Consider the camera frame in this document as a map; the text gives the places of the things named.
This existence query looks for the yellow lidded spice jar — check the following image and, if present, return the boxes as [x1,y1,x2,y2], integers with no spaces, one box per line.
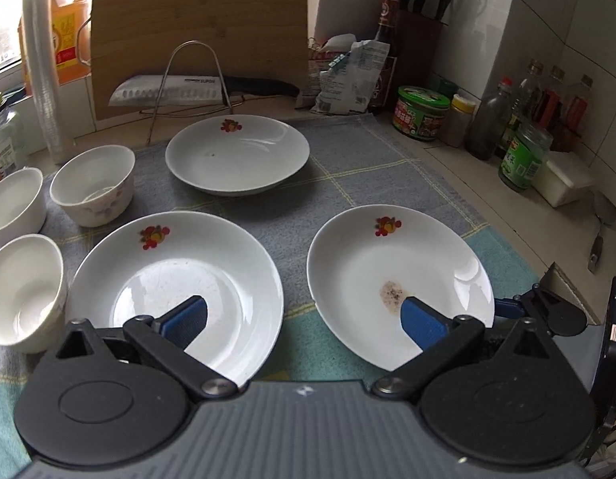
[440,93,477,147]

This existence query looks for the dark glass sauce bottle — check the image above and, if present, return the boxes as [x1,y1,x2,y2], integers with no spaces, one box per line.
[464,77,513,161]

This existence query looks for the wire knife rack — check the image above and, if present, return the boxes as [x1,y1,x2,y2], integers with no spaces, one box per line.
[146,39,235,147]

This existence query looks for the crumpled white plastic bag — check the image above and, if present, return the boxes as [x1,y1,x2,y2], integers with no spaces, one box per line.
[309,34,387,116]

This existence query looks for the grey checked dish towel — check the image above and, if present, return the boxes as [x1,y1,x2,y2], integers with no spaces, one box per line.
[0,112,544,479]

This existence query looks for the green labelled glass jar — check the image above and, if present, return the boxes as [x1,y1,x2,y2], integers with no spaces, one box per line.
[498,122,553,192]

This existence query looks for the white bowl floral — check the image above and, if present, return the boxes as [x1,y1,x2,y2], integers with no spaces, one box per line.
[49,145,136,228]
[0,234,68,354]

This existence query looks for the green lidded sauce jar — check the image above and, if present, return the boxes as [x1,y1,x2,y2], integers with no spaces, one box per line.
[391,85,451,142]

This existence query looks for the white bowl plain left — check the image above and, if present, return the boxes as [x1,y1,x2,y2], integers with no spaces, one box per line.
[0,168,46,247]

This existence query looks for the dark wooden knife block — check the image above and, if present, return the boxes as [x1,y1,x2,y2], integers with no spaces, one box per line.
[393,0,452,88]

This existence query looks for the white bowl floral near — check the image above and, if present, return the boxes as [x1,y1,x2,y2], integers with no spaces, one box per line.
[0,234,68,354]

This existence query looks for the bamboo cutting board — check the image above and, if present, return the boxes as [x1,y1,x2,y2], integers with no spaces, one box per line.
[91,0,308,120]

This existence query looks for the steel santoku knife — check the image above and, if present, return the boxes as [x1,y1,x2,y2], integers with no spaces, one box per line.
[109,75,299,109]

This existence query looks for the white plate with stain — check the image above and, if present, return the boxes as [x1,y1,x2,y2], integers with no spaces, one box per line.
[307,204,494,371]

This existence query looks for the metal spatula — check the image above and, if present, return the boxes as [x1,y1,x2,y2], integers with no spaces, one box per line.
[587,192,616,273]

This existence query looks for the dark soy sauce bottle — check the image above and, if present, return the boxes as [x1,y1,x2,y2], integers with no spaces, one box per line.
[369,0,399,110]

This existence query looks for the glass jar with label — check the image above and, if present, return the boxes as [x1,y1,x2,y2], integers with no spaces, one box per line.
[0,92,28,182]

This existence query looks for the white bowl floral far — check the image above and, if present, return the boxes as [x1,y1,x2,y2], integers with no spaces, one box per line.
[49,145,136,228]

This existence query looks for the orange cooking oil bottle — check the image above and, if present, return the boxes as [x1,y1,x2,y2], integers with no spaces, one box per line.
[18,0,93,97]

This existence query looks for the white plastic box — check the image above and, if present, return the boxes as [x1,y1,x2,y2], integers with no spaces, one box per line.
[532,151,595,208]

